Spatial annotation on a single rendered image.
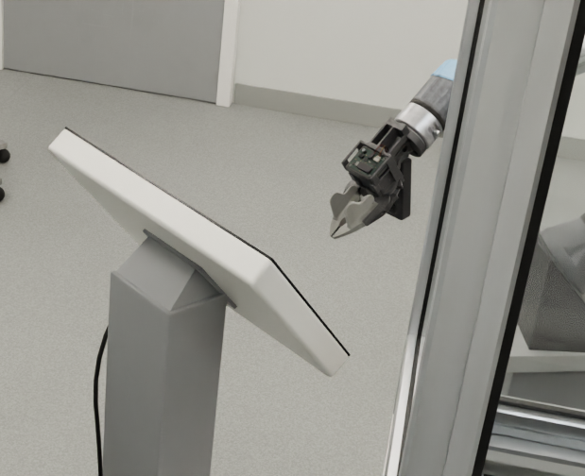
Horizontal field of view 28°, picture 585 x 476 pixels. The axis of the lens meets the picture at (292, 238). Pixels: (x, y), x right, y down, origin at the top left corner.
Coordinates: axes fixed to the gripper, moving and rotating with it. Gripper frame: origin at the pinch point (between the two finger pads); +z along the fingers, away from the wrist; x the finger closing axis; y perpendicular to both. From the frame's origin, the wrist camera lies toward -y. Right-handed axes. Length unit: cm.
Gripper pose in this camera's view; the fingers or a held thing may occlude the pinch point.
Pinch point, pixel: (338, 233)
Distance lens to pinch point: 194.2
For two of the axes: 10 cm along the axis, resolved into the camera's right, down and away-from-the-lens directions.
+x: 6.7, 4.1, -6.1
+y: -3.8, -5.1, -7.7
